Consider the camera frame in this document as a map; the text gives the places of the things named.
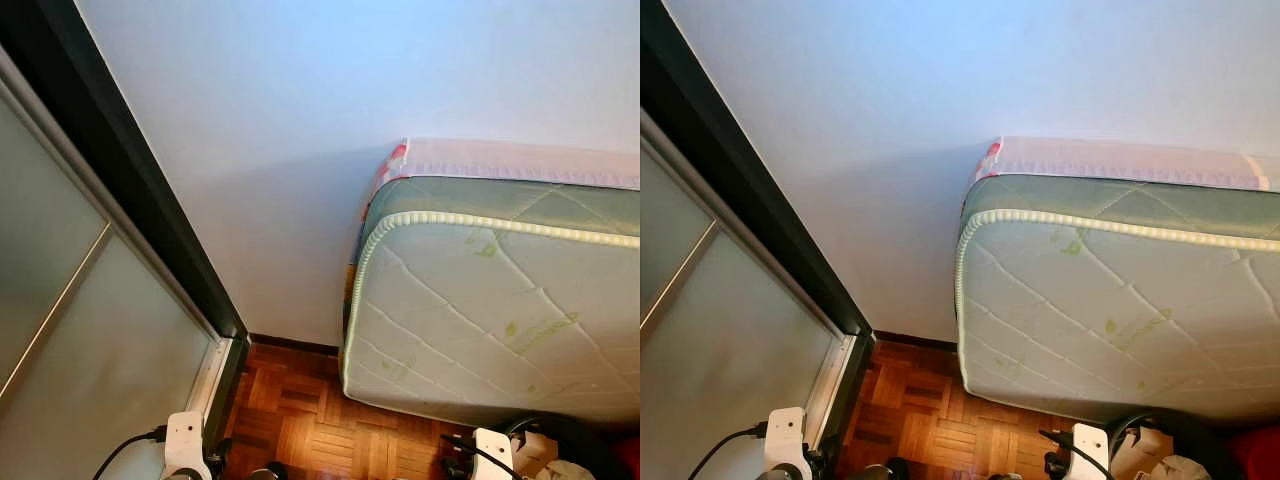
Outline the brown cardboard piece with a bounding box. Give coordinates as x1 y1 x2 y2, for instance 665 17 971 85
1115 428 1171 471
515 432 561 476

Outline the frosted glass wardrobe door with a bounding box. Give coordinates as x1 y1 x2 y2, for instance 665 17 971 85
640 110 866 480
0 45 236 480

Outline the black round bin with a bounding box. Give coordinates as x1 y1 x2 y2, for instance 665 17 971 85
1105 410 1246 480
505 415 626 480

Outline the dark wooden baseboard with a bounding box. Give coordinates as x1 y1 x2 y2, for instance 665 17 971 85
875 330 959 351
248 333 341 356

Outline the white pink mattress cover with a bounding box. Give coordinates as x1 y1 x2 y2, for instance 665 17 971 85
975 135 1280 193
375 137 641 191

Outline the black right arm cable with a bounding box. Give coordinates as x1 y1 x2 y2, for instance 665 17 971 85
440 432 511 471
1038 430 1101 466

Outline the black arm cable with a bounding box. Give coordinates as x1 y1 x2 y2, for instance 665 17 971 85
93 428 166 480
440 432 511 471
688 425 769 480
1038 430 1101 466

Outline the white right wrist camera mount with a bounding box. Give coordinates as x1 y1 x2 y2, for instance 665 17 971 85
472 428 516 480
1072 423 1113 480

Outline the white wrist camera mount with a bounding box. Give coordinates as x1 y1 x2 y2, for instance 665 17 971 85
765 406 809 480
1072 423 1113 480
472 428 516 480
163 411 213 480

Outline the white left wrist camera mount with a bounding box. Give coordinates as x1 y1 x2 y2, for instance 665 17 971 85
765 406 809 480
163 411 213 480

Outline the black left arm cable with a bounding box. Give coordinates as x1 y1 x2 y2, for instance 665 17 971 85
688 425 769 480
93 428 166 480

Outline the black wardrobe frame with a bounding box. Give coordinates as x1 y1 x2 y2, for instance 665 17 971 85
0 0 251 441
640 0 879 441

